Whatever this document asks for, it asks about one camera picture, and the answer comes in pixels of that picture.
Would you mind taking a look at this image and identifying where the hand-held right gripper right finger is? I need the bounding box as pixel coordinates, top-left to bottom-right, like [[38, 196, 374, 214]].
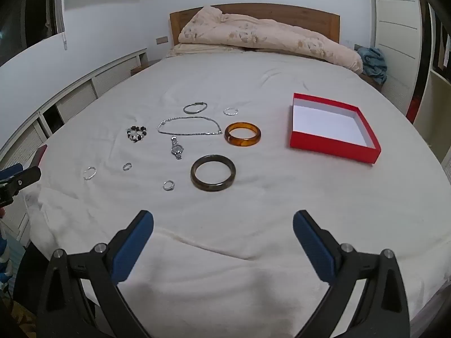
[[293, 210, 411, 338]]

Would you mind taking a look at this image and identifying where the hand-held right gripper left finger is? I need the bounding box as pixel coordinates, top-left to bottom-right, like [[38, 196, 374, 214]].
[[37, 210, 154, 338]]

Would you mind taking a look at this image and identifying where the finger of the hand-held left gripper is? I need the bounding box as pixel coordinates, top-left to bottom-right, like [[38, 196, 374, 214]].
[[0, 164, 42, 206]]

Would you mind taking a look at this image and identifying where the dark green bangle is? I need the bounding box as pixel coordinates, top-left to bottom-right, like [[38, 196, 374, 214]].
[[191, 155, 236, 192]]

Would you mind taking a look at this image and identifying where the red cardboard box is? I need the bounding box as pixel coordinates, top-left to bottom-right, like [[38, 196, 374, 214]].
[[290, 93, 382, 164]]

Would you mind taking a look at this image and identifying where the silver wristwatch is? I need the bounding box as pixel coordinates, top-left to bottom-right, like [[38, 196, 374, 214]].
[[171, 136, 184, 160]]

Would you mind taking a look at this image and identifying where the brown beaded bracelet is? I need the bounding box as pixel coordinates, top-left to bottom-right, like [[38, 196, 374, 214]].
[[127, 125, 147, 143]]

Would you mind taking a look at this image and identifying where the amber bangle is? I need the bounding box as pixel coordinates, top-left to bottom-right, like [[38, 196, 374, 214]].
[[225, 122, 262, 147]]

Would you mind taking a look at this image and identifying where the red box lid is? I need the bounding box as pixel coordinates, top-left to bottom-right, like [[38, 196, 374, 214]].
[[34, 144, 48, 167]]

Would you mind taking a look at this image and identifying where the white bed sheet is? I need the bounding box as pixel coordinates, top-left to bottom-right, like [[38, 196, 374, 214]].
[[28, 51, 451, 338]]

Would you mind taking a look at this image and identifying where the white low cabinet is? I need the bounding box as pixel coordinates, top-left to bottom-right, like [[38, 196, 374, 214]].
[[0, 49, 147, 219]]

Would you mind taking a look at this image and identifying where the blue cloth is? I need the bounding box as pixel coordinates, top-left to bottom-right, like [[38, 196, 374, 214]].
[[357, 47, 388, 85]]

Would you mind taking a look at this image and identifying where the beige pillow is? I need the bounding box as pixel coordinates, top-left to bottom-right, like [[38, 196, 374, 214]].
[[165, 42, 229, 57]]

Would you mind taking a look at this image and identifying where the beige floral quilt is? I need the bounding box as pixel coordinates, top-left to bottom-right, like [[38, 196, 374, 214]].
[[178, 6, 363, 74]]

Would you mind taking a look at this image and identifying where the white wardrobe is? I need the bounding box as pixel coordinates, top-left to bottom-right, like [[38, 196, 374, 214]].
[[372, 0, 428, 124]]

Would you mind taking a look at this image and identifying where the wooden headboard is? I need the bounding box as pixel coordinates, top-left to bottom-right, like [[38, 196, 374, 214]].
[[170, 3, 341, 46]]

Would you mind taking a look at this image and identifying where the silver chain necklace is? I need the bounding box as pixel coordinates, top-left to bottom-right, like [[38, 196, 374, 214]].
[[157, 116, 222, 136]]

